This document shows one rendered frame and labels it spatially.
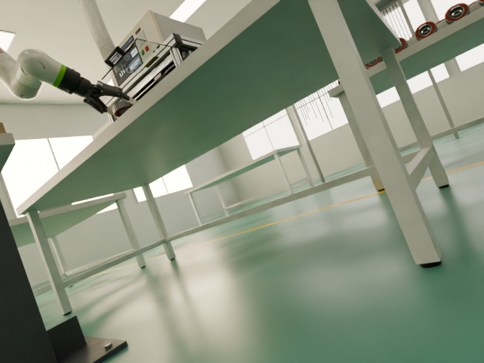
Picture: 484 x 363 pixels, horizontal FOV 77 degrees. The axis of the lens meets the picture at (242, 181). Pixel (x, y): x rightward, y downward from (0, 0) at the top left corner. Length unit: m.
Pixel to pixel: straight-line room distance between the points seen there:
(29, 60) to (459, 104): 6.98
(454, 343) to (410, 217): 0.30
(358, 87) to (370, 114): 0.07
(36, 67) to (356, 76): 1.06
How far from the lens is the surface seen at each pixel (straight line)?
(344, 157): 7.73
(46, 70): 1.35
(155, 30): 1.72
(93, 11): 3.73
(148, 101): 1.13
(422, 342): 0.58
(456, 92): 7.38
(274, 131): 8.40
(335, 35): 0.80
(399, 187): 0.76
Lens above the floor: 0.30
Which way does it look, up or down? 3 degrees up
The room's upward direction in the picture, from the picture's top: 21 degrees counter-clockwise
